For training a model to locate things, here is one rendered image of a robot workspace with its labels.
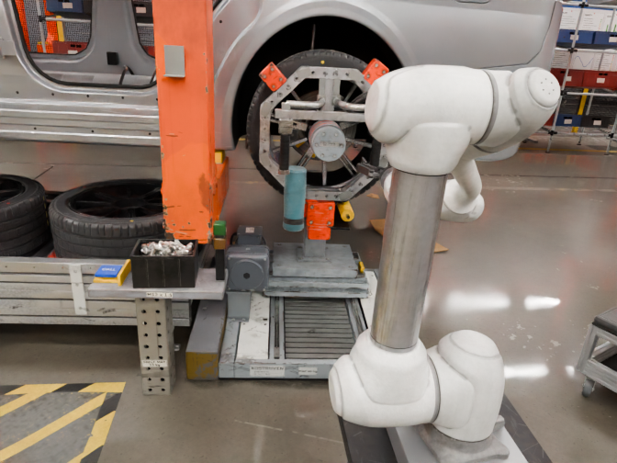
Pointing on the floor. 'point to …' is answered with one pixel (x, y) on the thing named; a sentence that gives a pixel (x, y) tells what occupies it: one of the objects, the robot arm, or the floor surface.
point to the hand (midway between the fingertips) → (381, 163)
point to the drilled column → (156, 345)
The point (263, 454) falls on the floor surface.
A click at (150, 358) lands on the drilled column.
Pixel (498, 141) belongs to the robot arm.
